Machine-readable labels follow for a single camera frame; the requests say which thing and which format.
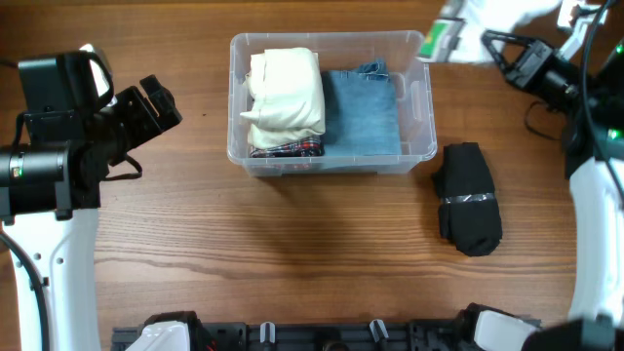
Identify white printed t-shirt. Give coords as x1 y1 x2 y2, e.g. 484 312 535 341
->
418 0 562 63

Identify cream sweatshirt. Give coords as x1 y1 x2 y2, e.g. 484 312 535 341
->
240 47 326 149

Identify red plaid shirt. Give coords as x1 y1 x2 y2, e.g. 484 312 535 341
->
250 136 325 158

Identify black garment with tape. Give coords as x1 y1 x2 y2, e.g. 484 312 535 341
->
432 142 503 256

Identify blue denim jeans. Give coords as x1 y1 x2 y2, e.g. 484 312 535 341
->
321 60 401 157

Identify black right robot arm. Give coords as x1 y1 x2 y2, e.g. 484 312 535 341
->
457 30 623 350

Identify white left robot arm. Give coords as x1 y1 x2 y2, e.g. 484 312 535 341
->
1 45 181 350

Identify clear plastic storage bin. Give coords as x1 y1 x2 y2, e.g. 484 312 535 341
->
227 30 438 177

